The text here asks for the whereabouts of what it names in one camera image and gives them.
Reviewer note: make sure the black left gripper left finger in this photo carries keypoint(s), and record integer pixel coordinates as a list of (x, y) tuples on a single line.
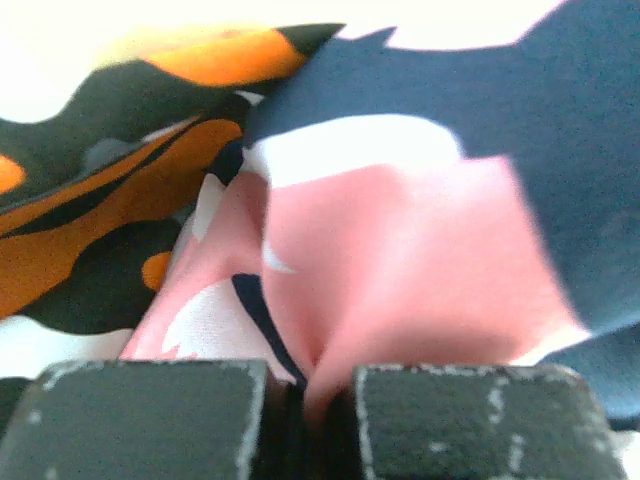
[(149, 420)]

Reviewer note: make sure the orange brown dinosaur print shorts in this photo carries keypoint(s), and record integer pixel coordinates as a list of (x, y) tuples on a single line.
[(92, 200)]

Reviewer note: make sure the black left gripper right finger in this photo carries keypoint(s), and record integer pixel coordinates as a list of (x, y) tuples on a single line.
[(462, 422)]

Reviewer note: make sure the pink navy shark print shorts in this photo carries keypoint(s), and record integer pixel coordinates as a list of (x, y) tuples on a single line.
[(462, 189)]

